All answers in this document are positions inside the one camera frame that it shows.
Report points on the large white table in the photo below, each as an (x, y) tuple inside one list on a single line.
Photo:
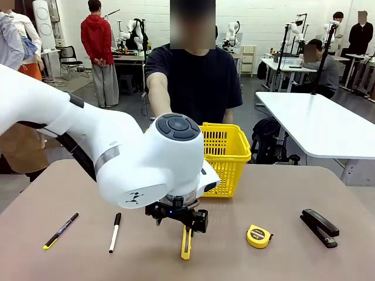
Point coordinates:
[(316, 126)]

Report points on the yellow utility knife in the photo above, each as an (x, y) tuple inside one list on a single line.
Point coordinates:
[(186, 247)]

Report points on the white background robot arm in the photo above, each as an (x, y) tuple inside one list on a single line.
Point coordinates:
[(233, 33), (136, 32), (296, 33)]

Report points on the seated person in grey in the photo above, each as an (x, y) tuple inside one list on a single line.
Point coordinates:
[(328, 73)]

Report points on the yellow plastic shopping basket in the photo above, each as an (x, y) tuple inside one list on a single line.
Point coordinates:
[(225, 158)]

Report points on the black pen with yellow tip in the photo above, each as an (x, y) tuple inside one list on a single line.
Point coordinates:
[(60, 232)]

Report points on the black backpack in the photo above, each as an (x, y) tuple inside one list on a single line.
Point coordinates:
[(268, 140)]

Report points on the white tower air conditioner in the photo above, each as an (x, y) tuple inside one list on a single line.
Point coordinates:
[(44, 23)]

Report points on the black stapler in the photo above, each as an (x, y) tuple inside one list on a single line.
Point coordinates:
[(320, 226)]

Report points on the person in striped shirt, brown apron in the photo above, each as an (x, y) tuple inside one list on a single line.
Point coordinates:
[(11, 49)]

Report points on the person in white shirt, orange shorts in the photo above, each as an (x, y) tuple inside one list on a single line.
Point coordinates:
[(30, 38)]

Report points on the white drawer cabinet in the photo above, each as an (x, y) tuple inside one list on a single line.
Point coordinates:
[(248, 60)]

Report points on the white background desk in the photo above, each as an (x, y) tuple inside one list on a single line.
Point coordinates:
[(287, 65)]

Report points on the person in navy t-shirt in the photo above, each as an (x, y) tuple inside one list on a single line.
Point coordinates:
[(199, 85)]

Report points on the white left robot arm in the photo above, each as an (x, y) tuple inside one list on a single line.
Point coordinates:
[(88, 131)]

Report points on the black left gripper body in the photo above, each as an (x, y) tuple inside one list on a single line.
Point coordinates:
[(164, 212)]

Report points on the black camera stand pole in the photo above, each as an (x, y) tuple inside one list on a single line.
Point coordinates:
[(281, 55), (322, 61)]

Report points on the grey stool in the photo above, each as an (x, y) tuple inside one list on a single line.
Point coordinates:
[(126, 83)]

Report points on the person in red hoodie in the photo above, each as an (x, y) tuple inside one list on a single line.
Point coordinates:
[(98, 44)]

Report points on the black office chair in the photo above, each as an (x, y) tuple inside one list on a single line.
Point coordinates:
[(68, 61)]

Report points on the black-haired person in white top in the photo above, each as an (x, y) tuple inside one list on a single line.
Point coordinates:
[(338, 20)]

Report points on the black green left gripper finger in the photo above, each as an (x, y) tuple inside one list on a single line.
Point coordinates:
[(184, 227), (200, 221)]

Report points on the person's left forearm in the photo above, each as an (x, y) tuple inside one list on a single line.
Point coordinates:
[(228, 117)]

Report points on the white marker with black cap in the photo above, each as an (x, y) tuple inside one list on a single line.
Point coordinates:
[(114, 234)]

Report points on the standing person in black sweater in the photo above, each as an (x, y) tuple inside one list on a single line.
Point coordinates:
[(361, 38)]

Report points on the person's right forearm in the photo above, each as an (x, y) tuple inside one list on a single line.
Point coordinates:
[(159, 93)]

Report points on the yellow tape measure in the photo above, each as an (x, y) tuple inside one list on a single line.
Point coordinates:
[(257, 237)]

